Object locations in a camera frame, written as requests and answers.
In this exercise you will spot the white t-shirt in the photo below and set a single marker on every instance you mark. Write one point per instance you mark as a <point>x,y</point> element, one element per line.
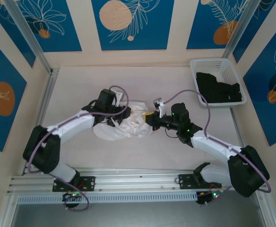
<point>128,127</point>

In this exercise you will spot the aluminium rail beam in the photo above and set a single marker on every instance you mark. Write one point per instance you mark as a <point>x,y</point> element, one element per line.
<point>138,182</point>

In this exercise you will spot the aluminium side rail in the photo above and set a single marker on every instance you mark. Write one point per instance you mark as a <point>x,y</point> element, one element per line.
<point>45,99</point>
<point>238,132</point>

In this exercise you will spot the aluminium frame post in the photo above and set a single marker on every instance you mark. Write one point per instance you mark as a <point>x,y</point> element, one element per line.
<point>237,30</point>
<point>29,35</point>

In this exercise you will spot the white plastic basket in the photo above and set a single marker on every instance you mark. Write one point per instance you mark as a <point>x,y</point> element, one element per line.
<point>232,68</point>

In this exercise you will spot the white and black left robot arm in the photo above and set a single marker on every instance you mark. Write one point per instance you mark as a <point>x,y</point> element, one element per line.
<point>76,123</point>

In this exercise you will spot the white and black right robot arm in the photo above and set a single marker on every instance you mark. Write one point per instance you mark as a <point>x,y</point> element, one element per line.
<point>213,144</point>

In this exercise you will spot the black controller board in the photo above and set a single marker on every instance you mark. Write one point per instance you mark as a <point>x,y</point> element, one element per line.
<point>71,196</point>
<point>206,197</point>

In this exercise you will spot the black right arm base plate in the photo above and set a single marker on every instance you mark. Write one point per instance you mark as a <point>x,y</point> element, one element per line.
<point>185,182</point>

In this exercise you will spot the black cloth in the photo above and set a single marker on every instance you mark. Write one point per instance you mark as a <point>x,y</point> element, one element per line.
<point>218,89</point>

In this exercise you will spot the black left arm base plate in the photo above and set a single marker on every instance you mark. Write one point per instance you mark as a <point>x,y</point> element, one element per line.
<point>90,183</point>

